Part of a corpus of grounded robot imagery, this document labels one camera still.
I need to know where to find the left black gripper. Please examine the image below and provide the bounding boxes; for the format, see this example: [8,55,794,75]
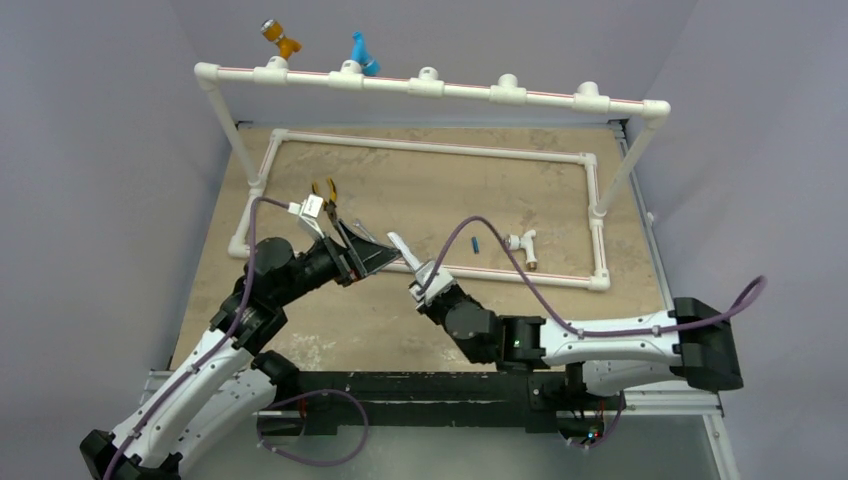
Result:
[274,219,400,308]

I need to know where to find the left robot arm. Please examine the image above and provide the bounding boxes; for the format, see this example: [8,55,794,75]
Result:
[80,221,401,479]

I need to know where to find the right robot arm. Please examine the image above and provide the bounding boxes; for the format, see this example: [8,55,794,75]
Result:
[409,262,744,407]

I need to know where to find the silver wrench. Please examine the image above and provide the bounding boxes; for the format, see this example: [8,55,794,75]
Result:
[353,219,377,242]

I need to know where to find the white plastic faucet tap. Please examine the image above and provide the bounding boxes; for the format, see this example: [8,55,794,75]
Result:
[502,229,538,271]

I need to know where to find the blue faucet nozzle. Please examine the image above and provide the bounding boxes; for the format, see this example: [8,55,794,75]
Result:
[350,31,381,77]

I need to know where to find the orange faucet nozzle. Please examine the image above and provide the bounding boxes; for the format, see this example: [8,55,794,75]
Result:
[260,18,302,60]

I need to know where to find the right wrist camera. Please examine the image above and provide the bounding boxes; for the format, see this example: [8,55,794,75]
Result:
[409,260,456,307]

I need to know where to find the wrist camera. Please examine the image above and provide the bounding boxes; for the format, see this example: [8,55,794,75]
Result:
[287,194,325,241]
[409,260,456,307]

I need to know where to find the yellow handled pliers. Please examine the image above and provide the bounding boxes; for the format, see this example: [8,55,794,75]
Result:
[311,177,339,230]

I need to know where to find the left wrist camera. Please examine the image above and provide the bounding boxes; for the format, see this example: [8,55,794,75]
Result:
[287,194,325,241]

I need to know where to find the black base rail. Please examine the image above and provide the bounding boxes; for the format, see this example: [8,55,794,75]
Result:
[257,371,626,442]

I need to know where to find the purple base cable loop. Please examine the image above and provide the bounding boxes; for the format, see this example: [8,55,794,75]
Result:
[256,386,374,468]

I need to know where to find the white PVC pipe frame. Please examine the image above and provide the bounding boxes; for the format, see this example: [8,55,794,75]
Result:
[194,56,671,291]

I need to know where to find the aluminium table frame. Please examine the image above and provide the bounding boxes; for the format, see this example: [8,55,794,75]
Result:
[132,119,743,480]

